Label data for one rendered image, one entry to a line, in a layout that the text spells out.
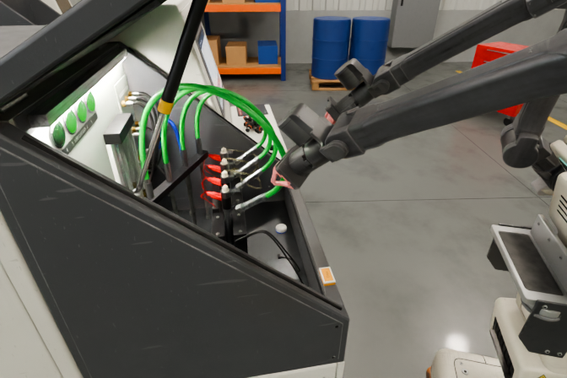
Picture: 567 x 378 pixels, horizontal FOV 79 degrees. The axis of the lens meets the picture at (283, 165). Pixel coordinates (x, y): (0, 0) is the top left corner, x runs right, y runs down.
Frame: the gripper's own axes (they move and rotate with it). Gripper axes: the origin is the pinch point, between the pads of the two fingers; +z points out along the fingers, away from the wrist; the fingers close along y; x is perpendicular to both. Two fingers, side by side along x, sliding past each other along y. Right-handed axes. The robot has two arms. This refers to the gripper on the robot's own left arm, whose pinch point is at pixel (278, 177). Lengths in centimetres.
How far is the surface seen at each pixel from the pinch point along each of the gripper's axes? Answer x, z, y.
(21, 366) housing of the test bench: -10, 29, 55
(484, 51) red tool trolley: 116, 72, -420
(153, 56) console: -50, 28, -20
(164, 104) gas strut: -23.7, -20.7, 21.4
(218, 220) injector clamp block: 0.2, 31.4, 3.3
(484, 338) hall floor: 146, 47, -60
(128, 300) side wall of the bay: -5.6, 8.5, 38.1
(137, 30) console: -58, 24, -20
